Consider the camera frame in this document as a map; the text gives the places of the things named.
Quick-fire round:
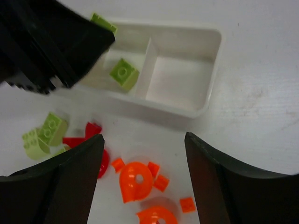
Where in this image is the orange round lego piece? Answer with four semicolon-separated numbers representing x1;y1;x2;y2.
119;161;154;203

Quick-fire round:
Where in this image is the red curved lego piece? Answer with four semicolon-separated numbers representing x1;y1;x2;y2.
85;122;102;139

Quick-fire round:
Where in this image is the orange half-round lego piece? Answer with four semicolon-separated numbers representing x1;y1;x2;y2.
136;206;178;224

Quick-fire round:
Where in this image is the small orange lego piece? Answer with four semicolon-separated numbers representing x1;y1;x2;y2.
111;157;126;173

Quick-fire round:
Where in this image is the green lego brick studs up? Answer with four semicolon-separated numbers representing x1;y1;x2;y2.
22;128;50;160

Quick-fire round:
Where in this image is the small orange lego square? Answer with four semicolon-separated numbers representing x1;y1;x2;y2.
179;197;196;213

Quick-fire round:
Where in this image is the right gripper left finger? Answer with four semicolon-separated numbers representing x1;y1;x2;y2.
0;134;105;224

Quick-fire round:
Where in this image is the green lego brick underside up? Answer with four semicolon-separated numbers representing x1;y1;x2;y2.
38;112;68;147

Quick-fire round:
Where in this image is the small red lego piece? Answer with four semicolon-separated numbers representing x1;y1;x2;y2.
62;137;86;148

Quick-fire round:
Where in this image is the red half-round lego piece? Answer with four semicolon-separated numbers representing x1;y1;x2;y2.
98;149;110;179

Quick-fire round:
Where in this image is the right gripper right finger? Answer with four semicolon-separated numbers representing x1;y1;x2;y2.
185;132;299;224

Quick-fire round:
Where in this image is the green lego brick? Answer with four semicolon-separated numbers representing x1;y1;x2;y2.
90;13;117;35
109;58;140;92

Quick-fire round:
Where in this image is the white three-compartment tray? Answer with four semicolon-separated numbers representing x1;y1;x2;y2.
78;20;223;119

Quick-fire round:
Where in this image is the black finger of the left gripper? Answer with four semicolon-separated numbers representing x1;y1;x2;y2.
0;0;115;95

